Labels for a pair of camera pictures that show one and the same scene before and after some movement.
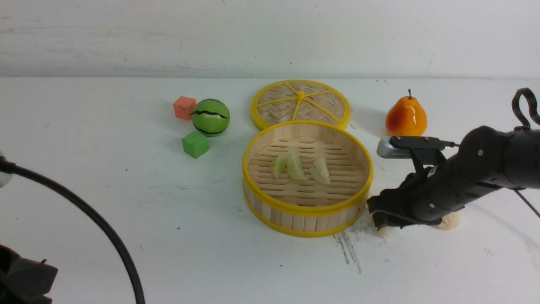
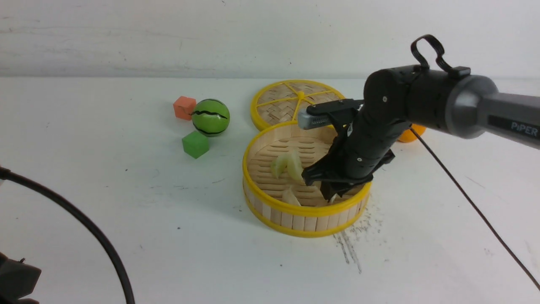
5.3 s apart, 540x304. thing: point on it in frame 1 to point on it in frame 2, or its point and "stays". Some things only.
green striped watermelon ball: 210,117 stays
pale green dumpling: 295,169 stays
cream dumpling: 383,232 to 288,196
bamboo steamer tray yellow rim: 305,208 stays
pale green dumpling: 279,165 stays
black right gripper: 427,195 to 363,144
